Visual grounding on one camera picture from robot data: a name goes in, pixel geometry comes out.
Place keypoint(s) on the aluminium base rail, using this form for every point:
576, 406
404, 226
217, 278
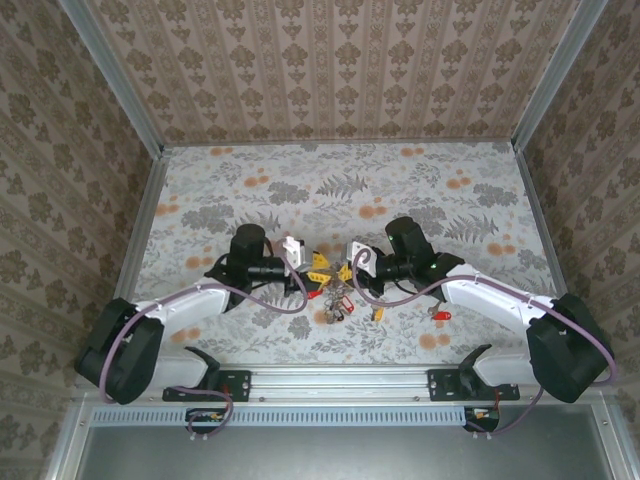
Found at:
340, 382

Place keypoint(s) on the key with yellow tag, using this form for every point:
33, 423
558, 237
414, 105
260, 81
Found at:
379, 314

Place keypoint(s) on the black connector box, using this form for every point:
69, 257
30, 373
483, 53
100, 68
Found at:
205, 417
482, 416

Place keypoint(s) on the aluminium back rail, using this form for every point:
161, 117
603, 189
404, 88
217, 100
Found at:
340, 143

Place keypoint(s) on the floral tablecloth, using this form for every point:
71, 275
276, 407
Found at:
350, 170

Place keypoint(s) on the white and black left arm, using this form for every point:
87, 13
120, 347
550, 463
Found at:
190, 305

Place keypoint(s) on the key with black tag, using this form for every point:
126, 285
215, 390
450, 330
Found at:
343, 316

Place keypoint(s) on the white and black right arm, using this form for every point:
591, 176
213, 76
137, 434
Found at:
490, 300

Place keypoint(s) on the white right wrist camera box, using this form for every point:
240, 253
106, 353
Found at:
360, 255

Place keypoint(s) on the aluminium frame post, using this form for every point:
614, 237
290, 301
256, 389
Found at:
115, 80
555, 75

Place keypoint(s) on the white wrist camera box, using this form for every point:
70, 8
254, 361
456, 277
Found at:
294, 252
360, 255

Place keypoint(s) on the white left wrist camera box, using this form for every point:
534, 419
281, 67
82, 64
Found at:
294, 252

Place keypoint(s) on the grey metal panel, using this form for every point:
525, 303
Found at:
325, 455

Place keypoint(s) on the metal disc with split rings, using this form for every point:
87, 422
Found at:
332, 300

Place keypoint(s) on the aluminium side rail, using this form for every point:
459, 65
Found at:
147, 235
537, 210

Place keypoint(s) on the key with red tag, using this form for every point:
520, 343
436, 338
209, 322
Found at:
442, 315
346, 305
313, 294

